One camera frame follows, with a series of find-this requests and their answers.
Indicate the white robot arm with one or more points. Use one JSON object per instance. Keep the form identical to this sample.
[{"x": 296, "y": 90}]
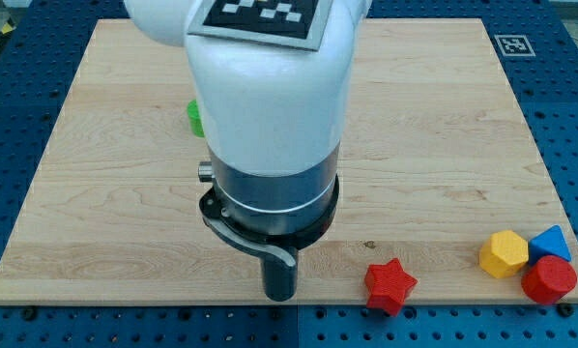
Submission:
[{"x": 271, "y": 81}]

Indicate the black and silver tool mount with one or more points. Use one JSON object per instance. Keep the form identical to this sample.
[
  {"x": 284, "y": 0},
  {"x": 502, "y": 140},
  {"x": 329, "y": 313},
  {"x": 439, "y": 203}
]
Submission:
[{"x": 271, "y": 217}]

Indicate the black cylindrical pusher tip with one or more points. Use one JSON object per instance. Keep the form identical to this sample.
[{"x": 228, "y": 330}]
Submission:
[{"x": 280, "y": 272}]

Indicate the red star block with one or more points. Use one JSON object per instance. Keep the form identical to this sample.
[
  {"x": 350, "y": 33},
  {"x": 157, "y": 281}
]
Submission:
[{"x": 388, "y": 286}]

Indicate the fiducial marker on table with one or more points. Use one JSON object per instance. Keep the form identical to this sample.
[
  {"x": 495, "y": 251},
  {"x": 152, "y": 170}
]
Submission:
[{"x": 514, "y": 45}]

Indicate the blue triangle block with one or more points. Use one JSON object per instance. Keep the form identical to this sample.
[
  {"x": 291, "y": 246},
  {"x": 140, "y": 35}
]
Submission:
[{"x": 550, "y": 242}]

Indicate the red cylinder block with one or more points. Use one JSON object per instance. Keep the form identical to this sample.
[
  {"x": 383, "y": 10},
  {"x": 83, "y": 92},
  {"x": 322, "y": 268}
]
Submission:
[{"x": 548, "y": 280}]

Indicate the yellow hexagon block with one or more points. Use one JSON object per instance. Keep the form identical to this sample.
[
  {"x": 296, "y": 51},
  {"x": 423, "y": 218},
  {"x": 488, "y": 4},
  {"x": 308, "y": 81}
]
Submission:
[{"x": 503, "y": 254}]

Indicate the green block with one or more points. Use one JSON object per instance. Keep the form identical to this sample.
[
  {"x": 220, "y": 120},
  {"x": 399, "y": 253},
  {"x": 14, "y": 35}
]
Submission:
[{"x": 194, "y": 119}]

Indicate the light wooden board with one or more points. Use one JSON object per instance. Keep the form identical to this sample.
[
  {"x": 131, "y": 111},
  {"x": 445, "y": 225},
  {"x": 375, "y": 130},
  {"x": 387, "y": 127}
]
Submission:
[{"x": 436, "y": 156}]

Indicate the fiducial marker on arm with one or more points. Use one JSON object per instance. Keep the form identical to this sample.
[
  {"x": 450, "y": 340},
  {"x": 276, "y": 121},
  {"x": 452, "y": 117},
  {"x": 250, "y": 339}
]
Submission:
[{"x": 297, "y": 24}]

